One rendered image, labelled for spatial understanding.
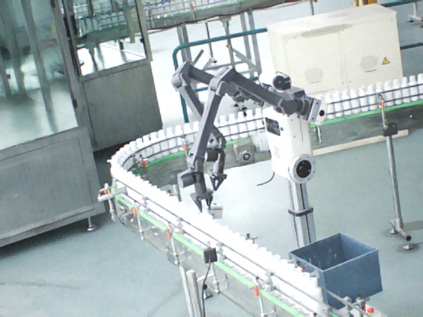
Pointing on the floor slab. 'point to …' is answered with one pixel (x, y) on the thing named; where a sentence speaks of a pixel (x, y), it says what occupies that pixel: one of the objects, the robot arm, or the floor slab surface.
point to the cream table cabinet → (338, 54)
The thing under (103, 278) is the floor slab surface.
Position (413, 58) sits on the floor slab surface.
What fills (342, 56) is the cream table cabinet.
